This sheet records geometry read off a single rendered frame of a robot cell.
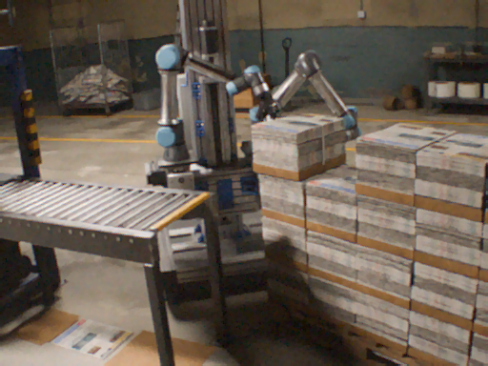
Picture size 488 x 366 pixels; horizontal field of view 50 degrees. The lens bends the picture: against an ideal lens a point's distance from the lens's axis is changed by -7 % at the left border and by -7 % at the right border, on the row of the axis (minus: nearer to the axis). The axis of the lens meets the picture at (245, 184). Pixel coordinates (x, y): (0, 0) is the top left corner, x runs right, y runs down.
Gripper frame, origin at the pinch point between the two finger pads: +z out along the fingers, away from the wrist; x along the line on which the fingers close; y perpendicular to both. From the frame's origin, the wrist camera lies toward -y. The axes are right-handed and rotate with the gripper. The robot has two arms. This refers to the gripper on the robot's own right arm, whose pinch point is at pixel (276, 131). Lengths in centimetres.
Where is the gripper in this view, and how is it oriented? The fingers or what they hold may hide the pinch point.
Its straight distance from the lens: 283.9
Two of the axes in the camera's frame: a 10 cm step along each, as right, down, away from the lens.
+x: 7.2, -2.6, 6.4
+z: 4.0, 9.1, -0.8
